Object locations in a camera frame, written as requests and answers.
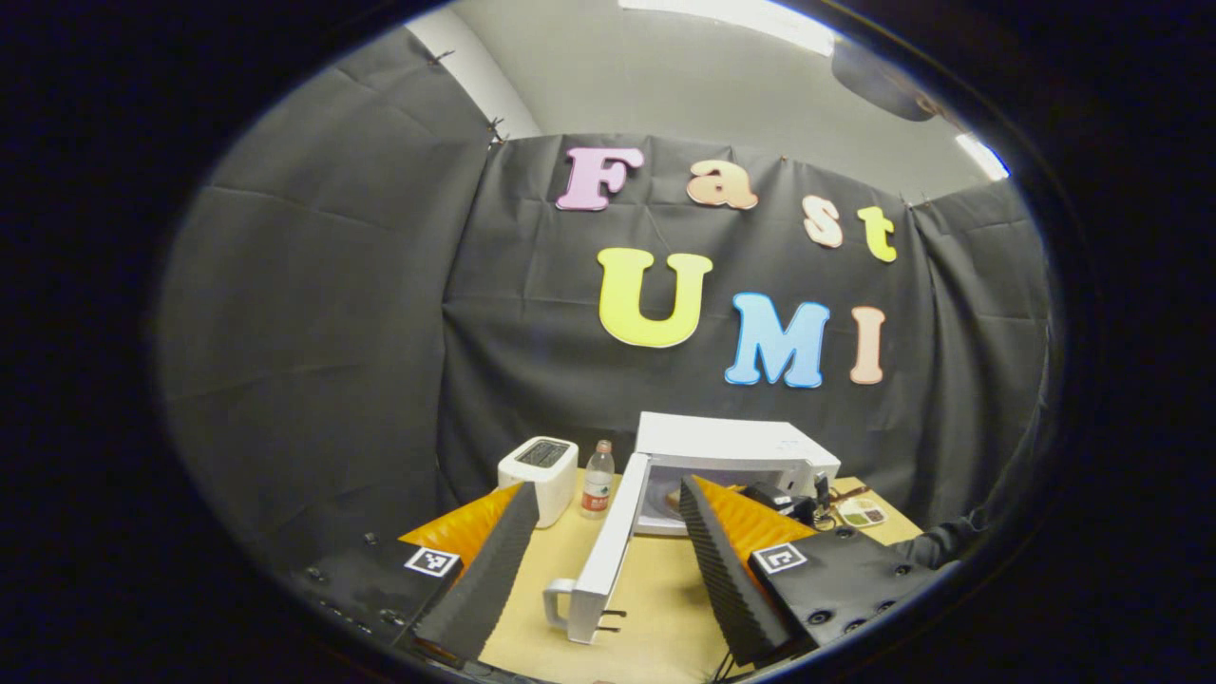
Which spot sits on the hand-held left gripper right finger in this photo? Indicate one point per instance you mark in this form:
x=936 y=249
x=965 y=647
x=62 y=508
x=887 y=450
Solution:
x=722 y=579

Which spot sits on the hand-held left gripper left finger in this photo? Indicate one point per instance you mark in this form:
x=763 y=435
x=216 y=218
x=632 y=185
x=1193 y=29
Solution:
x=484 y=579

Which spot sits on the white microwave oven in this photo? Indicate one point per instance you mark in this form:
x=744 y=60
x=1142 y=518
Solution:
x=722 y=442

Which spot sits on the white divided tray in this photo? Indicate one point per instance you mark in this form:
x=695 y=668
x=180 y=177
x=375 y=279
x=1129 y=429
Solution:
x=845 y=508

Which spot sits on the white toaster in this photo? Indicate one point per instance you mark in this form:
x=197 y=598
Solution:
x=537 y=484

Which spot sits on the clear plastic water bottle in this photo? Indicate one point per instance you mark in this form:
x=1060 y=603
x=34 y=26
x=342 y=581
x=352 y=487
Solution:
x=598 y=475

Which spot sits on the black backdrop cloth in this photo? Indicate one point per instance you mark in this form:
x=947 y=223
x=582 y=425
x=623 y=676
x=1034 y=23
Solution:
x=380 y=332

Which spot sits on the ceiling light panel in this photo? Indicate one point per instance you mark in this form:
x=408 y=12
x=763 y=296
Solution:
x=731 y=19
x=983 y=157

